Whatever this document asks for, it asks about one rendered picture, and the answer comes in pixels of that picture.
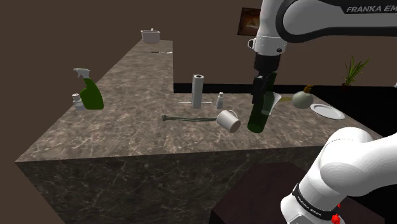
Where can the green spray bottle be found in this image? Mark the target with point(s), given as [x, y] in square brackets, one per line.
[92, 96]

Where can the white mug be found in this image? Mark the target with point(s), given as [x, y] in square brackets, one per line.
[228, 121]

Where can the green potted plant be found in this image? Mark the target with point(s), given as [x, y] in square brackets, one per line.
[352, 73]

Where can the white cooking pot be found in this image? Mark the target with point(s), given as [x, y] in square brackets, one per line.
[150, 36]

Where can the small white bottle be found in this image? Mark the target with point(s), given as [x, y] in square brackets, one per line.
[78, 104]

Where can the long dark utensil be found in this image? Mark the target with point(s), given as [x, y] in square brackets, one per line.
[189, 118]

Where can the small white shaker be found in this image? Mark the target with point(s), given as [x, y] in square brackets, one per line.
[220, 101]

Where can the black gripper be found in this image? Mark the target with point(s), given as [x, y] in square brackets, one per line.
[266, 63]

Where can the white plate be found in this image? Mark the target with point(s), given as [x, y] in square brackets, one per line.
[327, 111]

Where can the pale translucent funnel-shaped cup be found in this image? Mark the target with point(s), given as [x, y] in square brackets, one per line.
[275, 98]

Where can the grey paper towel holder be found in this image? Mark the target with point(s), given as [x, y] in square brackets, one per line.
[197, 91]

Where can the brown wall picture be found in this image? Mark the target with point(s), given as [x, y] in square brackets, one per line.
[248, 21]

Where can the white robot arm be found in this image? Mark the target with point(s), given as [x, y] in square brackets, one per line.
[313, 24]

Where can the round grey vase brown neck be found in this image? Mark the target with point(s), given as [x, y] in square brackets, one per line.
[302, 100]

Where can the dark green glass bottle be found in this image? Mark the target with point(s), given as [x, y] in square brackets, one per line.
[257, 119]

